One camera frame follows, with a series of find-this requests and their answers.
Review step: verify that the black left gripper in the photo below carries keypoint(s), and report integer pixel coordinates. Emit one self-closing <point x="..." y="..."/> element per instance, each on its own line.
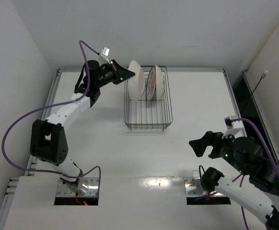
<point x="115" y="72"/>

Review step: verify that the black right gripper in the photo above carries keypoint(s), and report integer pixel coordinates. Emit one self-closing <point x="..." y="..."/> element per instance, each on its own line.
<point x="214" y="145"/>

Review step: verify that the brown lattice pattern plate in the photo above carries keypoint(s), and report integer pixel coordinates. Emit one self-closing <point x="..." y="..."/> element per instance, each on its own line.
<point x="136" y="84"/>

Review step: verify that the sunburst pattern plate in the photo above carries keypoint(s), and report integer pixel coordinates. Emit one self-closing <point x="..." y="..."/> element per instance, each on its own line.
<point x="151" y="83"/>

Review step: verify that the brown floral pattern plate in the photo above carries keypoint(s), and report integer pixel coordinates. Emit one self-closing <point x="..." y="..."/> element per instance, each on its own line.
<point x="159" y="83"/>

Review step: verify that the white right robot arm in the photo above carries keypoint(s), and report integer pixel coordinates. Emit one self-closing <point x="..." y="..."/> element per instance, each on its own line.
<point x="261" y="199"/>

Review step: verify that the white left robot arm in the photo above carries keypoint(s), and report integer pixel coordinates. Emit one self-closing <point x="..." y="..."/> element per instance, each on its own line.
<point x="48" y="136"/>

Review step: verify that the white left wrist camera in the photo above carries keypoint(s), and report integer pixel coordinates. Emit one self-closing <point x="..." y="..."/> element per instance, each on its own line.
<point x="103" y="56"/>

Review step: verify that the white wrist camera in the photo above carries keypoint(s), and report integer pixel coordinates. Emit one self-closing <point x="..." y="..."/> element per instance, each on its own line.
<point x="234" y="125"/>
<point x="103" y="56"/>

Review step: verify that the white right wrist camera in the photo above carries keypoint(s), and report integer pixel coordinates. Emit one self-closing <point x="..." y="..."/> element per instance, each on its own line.
<point x="234" y="125"/>

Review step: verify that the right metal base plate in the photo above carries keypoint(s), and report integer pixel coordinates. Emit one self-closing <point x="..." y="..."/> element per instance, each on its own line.
<point x="194" y="188"/>

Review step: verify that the metal base plate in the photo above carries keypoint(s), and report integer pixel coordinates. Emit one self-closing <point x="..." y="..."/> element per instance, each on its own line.
<point x="91" y="185"/>
<point x="194" y="188"/>

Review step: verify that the black wire dish rack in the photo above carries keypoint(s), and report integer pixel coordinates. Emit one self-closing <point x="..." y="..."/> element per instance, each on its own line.
<point x="153" y="115"/>

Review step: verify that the aluminium table frame rail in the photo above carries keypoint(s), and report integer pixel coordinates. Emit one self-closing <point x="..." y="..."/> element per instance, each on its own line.
<point x="61" y="70"/>

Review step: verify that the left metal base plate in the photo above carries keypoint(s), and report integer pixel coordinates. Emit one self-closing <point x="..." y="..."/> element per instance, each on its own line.
<point x="91" y="185"/>

